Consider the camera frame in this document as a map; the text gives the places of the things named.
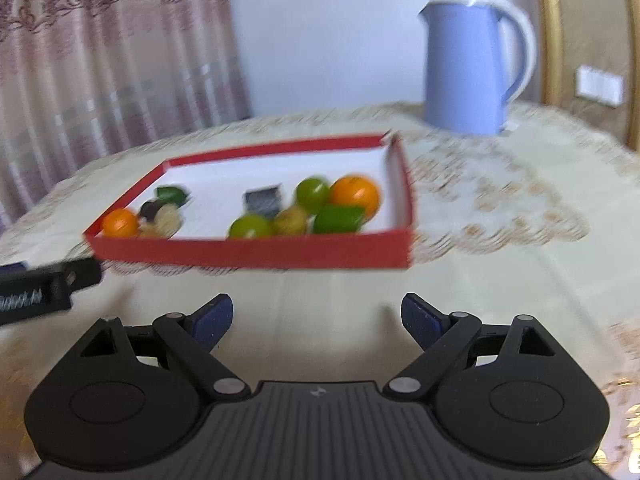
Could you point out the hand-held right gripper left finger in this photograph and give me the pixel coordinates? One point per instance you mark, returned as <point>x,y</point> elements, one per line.
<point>215,317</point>

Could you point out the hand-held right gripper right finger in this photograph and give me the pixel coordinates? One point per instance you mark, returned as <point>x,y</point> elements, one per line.
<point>421,317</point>

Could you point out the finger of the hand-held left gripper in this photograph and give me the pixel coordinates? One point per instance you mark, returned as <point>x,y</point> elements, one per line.
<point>85,272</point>

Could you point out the small orange tangerine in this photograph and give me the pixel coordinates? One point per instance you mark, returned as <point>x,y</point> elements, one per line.
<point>120,223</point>

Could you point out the small brown longan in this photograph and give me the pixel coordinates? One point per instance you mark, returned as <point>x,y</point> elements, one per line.
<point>148,231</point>

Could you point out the dark eggplant piece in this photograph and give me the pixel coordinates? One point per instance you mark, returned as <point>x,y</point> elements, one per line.
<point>154,208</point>
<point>263,199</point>

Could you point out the green tomato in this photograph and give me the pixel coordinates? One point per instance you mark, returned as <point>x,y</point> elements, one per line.
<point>312,192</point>
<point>248,227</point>

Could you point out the red shallow cardboard tray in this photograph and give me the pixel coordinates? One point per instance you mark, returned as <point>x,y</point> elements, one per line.
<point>300,255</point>

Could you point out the green cucumber piece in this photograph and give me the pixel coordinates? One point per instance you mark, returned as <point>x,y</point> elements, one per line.
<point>337,220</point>
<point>171,194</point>

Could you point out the small yellow-green lemon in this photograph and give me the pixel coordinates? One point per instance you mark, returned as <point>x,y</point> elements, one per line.
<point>291,221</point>

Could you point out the large orange tangerine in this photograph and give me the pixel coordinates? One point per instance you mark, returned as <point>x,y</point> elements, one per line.
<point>356,194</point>

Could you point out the pink patterned curtain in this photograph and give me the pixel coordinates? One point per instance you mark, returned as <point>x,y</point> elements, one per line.
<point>110,70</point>

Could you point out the blue electric kettle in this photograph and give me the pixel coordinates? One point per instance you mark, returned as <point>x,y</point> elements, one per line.
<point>462,70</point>

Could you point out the white wall switch panel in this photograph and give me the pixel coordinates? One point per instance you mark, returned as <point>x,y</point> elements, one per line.
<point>600,85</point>

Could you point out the gold wall moulding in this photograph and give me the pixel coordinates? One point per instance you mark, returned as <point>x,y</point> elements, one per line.
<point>547,35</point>
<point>632,60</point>

